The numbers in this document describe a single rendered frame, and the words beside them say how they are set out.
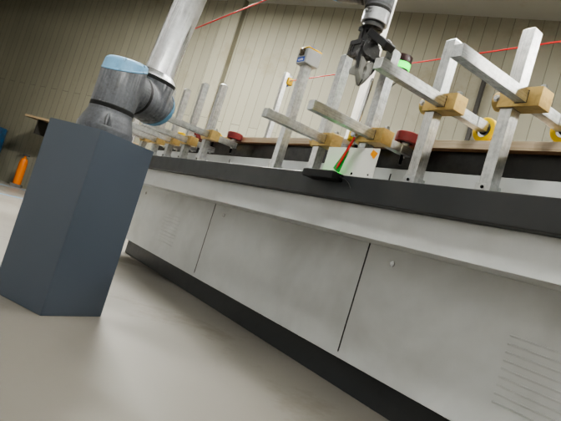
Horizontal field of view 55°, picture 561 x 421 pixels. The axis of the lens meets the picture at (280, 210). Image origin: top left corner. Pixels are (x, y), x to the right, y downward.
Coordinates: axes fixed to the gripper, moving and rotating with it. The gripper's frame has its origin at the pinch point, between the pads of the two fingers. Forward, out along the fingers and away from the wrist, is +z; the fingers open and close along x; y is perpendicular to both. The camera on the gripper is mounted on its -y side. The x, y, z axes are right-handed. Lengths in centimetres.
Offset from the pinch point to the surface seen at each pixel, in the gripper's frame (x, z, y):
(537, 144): -25, 12, -51
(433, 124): -7.2, 12.3, -29.5
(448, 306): -28, 61, -36
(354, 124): 3.7, 16.5, -8.2
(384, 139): -6.7, 17.3, -11.7
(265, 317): -30, 92, 56
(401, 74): 13.3, 6.6, -33.2
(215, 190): -8, 44, 94
